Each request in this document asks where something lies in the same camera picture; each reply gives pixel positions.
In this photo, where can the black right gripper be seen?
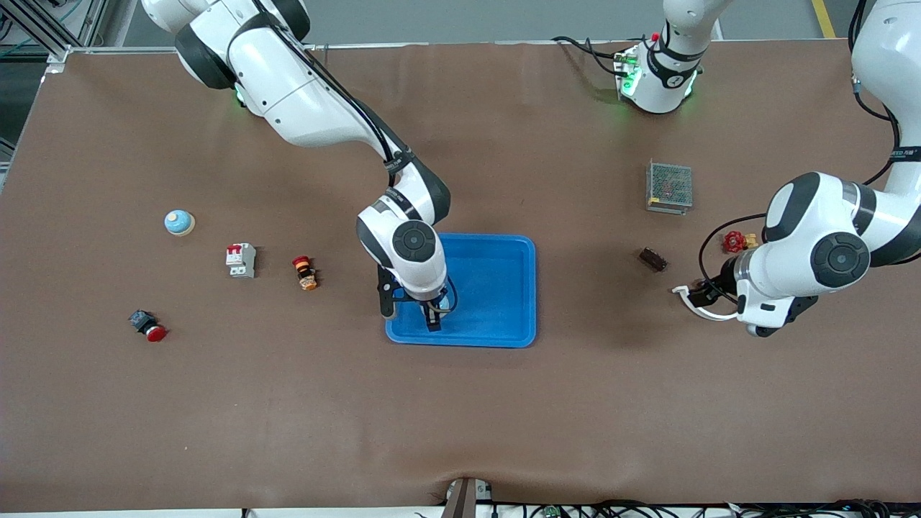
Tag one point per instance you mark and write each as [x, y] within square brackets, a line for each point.
[432, 315]

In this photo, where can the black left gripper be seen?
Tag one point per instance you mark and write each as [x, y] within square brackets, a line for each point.
[722, 281]

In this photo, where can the blue service bell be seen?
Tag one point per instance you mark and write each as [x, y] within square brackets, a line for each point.
[445, 305]
[178, 224]

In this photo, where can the plain brown capacitor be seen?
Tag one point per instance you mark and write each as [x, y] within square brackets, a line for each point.
[653, 260]

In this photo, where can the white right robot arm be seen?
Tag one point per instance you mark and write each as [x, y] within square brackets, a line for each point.
[302, 101]

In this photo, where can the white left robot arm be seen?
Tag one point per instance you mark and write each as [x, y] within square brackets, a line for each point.
[781, 277]

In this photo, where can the white half-round pipe clamp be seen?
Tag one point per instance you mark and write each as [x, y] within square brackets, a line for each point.
[687, 303]

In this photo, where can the brass valve red handwheel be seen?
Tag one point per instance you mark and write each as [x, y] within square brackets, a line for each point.
[733, 242]

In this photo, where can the blue plastic tray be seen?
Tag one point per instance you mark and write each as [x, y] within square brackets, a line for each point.
[496, 302]

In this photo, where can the brown table mat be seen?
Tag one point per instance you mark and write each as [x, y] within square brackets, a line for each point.
[460, 417]

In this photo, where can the metal mesh power supply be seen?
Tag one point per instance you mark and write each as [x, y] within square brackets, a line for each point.
[669, 185]

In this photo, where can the white red circuit breaker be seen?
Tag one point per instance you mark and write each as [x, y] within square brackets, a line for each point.
[241, 260]

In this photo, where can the red mushroom push button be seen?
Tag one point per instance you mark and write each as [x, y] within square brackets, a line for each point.
[155, 332]

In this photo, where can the orange emergency stop switch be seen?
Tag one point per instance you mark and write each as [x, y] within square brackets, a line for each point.
[306, 275]

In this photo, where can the dark camera mount bracket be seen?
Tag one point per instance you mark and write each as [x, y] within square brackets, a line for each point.
[464, 500]

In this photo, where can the silver table edge rail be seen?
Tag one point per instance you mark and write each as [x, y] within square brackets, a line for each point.
[504, 44]

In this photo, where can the aluminium frame post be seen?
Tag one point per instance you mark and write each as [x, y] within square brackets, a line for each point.
[54, 50]

